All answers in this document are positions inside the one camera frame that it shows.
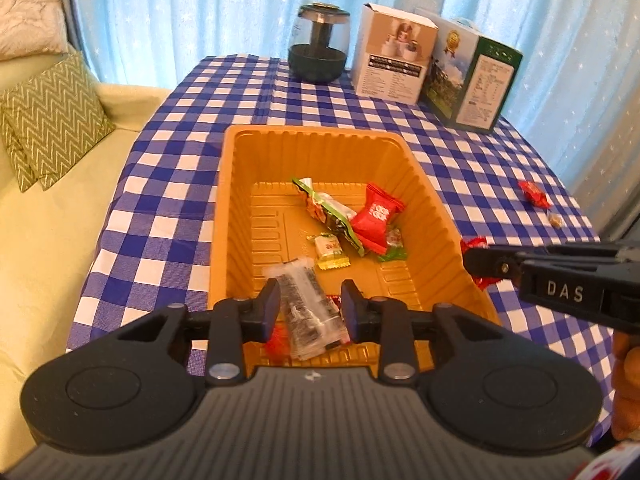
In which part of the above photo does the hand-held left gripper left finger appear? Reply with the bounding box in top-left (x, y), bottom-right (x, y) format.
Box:
top-left (113, 277), bottom-right (282, 387)

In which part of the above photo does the light blue curtain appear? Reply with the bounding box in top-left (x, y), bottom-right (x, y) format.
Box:
top-left (70, 0), bottom-right (640, 243)

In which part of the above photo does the small green candy packet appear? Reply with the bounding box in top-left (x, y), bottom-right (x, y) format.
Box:
top-left (377, 227), bottom-right (409, 263)

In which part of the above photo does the green zigzag cushion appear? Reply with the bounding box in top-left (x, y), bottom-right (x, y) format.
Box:
top-left (4, 125), bottom-right (57, 192)
top-left (0, 52), bottom-right (116, 183)

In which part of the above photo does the light green sofa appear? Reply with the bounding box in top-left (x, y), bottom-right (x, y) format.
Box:
top-left (0, 50), bottom-right (174, 463)

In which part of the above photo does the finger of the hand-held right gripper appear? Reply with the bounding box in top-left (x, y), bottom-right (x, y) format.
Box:
top-left (462, 241), bottom-right (526, 287)

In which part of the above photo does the small red candy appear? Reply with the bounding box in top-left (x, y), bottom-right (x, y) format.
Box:
top-left (517, 180), bottom-right (552, 210)

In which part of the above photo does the person's right hand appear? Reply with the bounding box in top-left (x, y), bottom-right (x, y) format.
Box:
top-left (611, 331), bottom-right (640, 442)

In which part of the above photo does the orange plastic tray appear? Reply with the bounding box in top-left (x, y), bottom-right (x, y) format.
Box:
top-left (207, 125), bottom-right (502, 379)

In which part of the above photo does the person's printed clothing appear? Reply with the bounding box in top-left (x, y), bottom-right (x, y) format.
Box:
top-left (565, 439), bottom-right (640, 480)

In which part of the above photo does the dark glass jar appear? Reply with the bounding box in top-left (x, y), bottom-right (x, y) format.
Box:
top-left (288, 3), bottom-right (351, 83)

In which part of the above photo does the green cardboard box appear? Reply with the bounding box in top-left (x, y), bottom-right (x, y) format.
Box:
top-left (417, 7), bottom-right (525, 135)

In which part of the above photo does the green snack packet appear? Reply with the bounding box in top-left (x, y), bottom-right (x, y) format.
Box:
top-left (291, 176), bottom-right (369, 258)

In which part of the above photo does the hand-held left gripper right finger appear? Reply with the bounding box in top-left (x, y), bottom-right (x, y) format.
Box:
top-left (340, 279), bottom-right (508, 387)

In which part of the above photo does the red white patterned candy packet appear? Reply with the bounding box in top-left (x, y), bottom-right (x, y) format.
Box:
top-left (460, 236), bottom-right (506, 292)

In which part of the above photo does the blue white checkered tablecloth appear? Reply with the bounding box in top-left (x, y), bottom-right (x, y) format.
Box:
top-left (65, 54), bottom-right (617, 449)

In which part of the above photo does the small yellow white candy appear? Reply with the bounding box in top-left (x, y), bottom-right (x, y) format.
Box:
top-left (312, 233), bottom-right (350, 271)

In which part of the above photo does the clear black snack packet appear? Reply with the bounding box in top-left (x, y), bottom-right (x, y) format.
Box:
top-left (262, 256), bottom-right (352, 362)

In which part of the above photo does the white pillow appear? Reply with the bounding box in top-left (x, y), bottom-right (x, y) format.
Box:
top-left (0, 0), bottom-right (69, 61)

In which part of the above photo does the large red candy packet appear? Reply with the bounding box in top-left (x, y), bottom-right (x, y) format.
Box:
top-left (349, 182), bottom-right (406, 257)

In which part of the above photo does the white cardboard box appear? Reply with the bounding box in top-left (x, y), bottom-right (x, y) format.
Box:
top-left (350, 2), bottom-right (440, 106)

